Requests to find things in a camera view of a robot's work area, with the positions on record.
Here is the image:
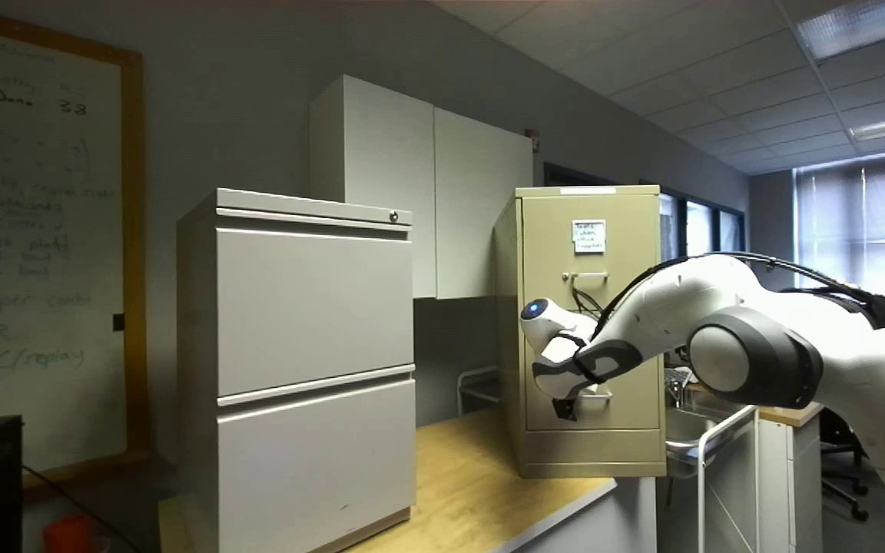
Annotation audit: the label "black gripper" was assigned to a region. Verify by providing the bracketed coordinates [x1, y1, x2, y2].
[551, 391, 583, 424]

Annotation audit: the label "beige filing cabinet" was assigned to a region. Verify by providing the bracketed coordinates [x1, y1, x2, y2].
[491, 180, 669, 482]

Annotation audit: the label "white cabinet with wooden countertop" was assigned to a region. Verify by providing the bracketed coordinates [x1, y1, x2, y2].
[160, 409, 662, 553]

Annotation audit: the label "beige cabinet drawer with label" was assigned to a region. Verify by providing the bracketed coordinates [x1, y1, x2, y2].
[515, 186, 663, 312]

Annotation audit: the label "white side cabinet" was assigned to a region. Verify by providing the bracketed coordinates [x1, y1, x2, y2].
[754, 403, 825, 553]

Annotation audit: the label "gray filing cabinet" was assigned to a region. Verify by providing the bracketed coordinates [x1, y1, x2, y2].
[175, 185, 420, 553]

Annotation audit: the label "white paper label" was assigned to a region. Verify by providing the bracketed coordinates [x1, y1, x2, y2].
[569, 215, 608, 254]

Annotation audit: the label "dark interior window panels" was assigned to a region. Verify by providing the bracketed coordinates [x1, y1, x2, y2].
[654, 189, 749, 264]

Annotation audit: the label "black office chair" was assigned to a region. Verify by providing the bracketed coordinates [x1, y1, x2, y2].
[821, 409, 877, 524]

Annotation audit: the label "large ceiling light panel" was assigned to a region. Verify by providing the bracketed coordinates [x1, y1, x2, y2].
[792, 0, 885, 62]

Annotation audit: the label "red object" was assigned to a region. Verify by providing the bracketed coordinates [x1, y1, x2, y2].
[40, 512, 104, 553]

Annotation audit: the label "white metal tube frame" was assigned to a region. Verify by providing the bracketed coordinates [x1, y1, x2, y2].
[663, 403, 762, 553]

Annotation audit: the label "white wall cabinet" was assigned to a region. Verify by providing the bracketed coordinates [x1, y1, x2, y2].
[307, 69, 537, 300]

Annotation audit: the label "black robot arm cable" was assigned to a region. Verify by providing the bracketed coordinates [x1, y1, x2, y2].
[564, 253, 885, 331]

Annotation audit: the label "whiteboard with wooden frame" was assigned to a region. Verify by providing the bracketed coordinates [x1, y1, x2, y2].
[0, 3, 152, 485]

